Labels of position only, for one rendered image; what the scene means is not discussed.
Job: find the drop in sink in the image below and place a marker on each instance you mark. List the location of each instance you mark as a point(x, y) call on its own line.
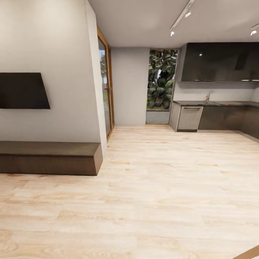
point(220, 102)

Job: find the door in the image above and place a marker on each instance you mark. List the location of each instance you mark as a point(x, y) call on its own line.
point(107, 82)

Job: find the wall mounted tv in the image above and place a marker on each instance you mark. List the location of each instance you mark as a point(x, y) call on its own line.
point(23, 91)

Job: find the cabinet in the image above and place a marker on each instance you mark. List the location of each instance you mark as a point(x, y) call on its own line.
point(245, 64)
point(60, 158)
point(205, 62)

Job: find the dishwasher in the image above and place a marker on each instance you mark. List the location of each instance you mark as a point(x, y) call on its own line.
point(189, 118)

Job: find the fixed window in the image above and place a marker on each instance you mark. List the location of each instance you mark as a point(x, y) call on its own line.
point(161, 79)

